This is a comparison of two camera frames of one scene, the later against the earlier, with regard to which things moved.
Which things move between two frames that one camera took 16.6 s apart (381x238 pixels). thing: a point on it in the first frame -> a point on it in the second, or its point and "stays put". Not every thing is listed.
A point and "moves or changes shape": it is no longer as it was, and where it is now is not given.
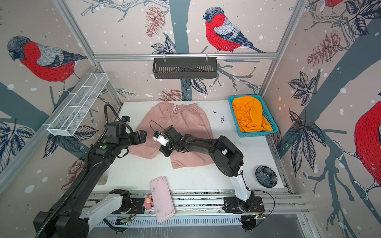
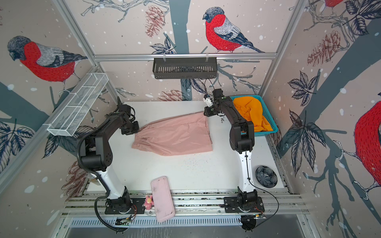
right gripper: x=168 y=150 -> x=210 y=112
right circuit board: x=259 y=215 stays put
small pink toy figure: x=148 y=202 stays put
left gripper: x=137 y=140 -> x=136 y=129
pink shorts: x=188 y=119 moves or changes shape
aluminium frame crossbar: x=184 y=56 stays put
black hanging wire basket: x=185 y=68 stays put
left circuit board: x=122 y=221 stays put
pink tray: x=162 y=199 stays put
